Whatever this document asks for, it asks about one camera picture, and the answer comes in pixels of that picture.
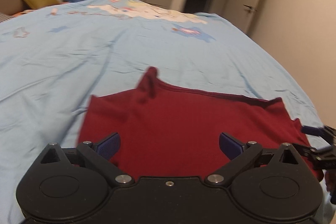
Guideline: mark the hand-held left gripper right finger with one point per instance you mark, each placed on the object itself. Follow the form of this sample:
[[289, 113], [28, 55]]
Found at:
[[231, 146]]

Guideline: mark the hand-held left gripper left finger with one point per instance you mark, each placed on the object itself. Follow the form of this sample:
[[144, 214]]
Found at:
[[109, 145]]

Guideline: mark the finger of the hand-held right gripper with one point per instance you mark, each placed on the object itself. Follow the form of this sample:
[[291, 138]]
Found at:
[[312, 130], [309, 150]]

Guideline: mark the dark red long-sleeve shirt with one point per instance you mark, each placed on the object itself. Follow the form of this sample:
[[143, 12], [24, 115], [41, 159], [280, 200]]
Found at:
[[178, 124]]

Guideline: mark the light blue printed blanket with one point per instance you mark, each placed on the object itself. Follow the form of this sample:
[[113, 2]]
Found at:
[[78, 56]]

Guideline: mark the black white checkered pillow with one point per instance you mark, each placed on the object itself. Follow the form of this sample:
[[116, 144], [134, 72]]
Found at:
[[4, 17]]

